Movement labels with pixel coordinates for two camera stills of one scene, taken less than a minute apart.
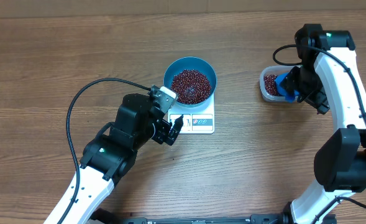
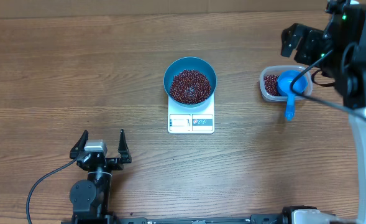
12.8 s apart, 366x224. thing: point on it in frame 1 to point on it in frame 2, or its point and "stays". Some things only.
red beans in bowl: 191,86 stays
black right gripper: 319,102 to 311,46
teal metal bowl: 193,79 stays
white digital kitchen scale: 199,119 stays
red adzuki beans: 270,85 stays
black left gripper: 164,127 to 116,165
